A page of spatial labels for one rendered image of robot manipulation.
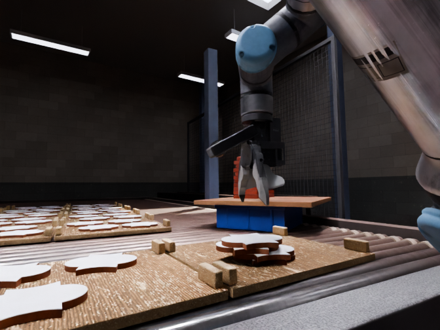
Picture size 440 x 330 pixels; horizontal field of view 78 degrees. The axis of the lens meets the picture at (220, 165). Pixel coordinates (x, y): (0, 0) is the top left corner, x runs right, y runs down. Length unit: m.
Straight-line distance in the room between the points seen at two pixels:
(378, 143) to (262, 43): 5.27
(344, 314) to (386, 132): 5.31
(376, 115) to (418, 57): 5.63
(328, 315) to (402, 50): 0.36
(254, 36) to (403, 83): 0.36
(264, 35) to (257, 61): 0.05
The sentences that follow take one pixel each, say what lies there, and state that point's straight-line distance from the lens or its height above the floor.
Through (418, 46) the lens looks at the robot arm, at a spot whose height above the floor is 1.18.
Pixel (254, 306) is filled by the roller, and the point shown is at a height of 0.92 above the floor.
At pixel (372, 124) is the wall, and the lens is 5.83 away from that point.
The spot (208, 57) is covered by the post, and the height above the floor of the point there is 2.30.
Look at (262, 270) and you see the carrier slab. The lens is 0.57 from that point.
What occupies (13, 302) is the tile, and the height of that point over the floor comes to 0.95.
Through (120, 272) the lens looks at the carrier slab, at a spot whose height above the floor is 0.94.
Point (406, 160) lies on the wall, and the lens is 5.53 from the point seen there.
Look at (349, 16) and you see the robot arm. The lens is 0.21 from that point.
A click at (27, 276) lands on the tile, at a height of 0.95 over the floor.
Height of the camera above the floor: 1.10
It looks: 5 degrees up
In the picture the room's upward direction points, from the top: 1 degrees counter-clockwise
